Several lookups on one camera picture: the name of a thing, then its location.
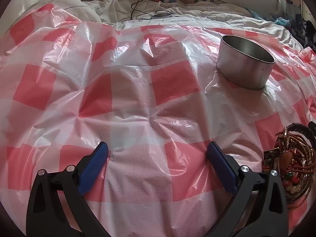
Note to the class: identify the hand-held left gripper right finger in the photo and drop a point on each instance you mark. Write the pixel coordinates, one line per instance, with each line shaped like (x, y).
(222, 169)

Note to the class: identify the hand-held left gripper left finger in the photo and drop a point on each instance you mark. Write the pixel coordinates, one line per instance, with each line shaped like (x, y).
(95, 164)

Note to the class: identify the silver engraved bangle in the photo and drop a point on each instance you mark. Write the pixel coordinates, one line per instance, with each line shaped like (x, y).
(300, 195)

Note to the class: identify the round metal tin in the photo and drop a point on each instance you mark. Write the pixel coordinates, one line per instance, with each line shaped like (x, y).
(242, 71)

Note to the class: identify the dark patterned bangle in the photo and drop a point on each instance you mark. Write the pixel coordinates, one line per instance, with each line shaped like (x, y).
(269, 161)

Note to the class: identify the pink checkered plastic sheet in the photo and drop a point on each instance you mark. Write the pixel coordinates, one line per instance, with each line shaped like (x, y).
(148, 103)

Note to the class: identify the white quilt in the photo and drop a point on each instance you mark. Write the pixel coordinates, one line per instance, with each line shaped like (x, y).
(197, 12)

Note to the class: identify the blue plastic bag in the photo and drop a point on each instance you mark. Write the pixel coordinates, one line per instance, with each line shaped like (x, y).
(281, 21)

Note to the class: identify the dark clothes pile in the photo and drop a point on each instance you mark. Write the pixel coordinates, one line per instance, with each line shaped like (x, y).
(308, 34)

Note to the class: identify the striped pillow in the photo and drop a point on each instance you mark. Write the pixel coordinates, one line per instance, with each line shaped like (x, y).
(202, 0)

